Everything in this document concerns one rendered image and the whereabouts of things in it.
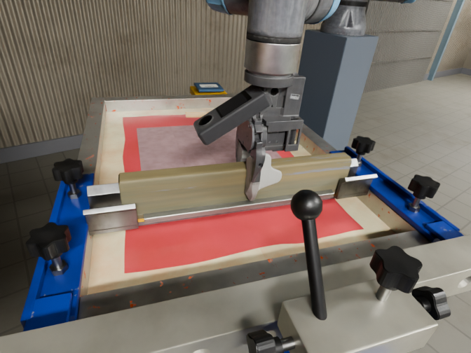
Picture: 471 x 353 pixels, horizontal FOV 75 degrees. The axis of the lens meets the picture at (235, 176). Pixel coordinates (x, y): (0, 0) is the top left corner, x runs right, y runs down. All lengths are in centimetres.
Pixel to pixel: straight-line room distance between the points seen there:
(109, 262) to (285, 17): 41
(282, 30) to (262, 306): 32
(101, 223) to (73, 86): 244
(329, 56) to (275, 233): 75
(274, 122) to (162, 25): 263
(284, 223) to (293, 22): 33
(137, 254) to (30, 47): 242
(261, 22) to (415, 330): 36
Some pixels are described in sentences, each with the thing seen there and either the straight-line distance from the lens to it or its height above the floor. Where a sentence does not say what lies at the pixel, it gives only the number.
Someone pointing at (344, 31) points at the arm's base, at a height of 121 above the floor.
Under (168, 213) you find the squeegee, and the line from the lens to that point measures 51.
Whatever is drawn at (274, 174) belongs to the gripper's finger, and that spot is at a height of 105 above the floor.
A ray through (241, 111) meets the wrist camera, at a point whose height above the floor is 116.
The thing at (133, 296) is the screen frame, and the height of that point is 99.
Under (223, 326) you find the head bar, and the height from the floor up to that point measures 104.
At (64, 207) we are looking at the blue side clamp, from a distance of 55.
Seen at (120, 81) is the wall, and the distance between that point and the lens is 298.
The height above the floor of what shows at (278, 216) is 96.
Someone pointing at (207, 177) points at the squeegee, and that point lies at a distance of 49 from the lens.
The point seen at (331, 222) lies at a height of 96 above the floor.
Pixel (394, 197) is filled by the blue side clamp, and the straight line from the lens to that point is 64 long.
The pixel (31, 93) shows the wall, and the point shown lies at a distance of 288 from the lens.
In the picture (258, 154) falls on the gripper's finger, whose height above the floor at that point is 110.
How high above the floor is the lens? 131
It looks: 32 degrees down
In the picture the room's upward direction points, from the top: 5 degrees clockwise
